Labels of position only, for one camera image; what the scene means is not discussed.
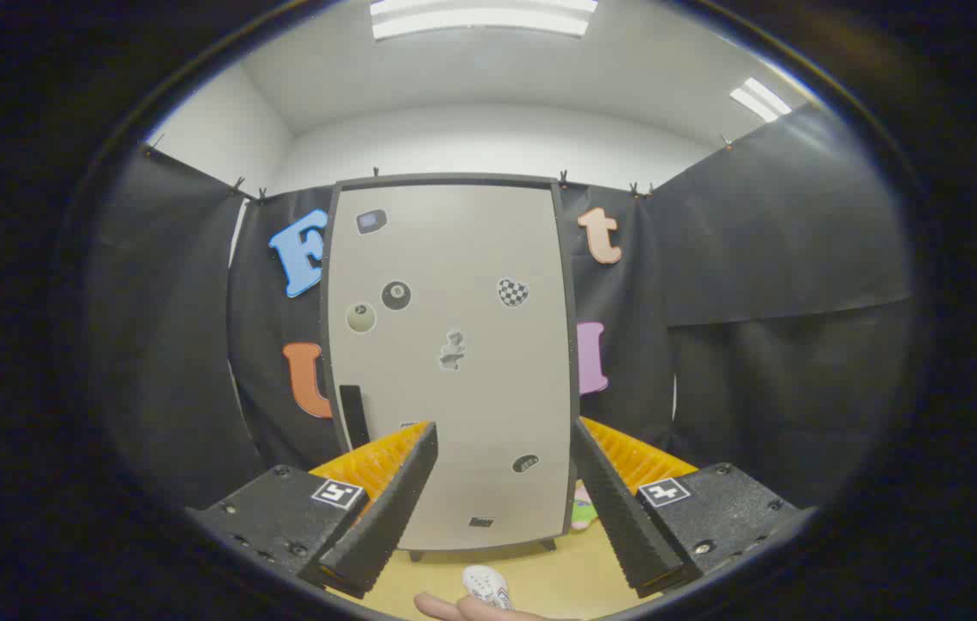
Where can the black backdrop cloth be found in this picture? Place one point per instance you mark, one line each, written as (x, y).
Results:
(755, 259)

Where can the pink green plush toy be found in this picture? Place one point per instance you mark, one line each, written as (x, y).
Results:
(583, 516)

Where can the long ceiling light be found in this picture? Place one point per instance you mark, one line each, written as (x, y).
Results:
(479, 17)

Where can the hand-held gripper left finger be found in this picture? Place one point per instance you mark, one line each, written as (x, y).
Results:
(393, 517)

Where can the grey shoe cabinet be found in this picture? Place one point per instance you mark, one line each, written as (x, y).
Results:
(568, 302)

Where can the white shoe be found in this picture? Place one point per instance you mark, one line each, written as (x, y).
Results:
(486, 585)

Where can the beige shoe cabinet door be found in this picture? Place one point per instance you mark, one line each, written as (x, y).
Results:
(454, 259)

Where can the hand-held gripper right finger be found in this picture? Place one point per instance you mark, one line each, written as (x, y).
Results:
(626, 526)

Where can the small ceiling light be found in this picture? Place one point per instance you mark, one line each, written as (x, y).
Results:
(760, 97)

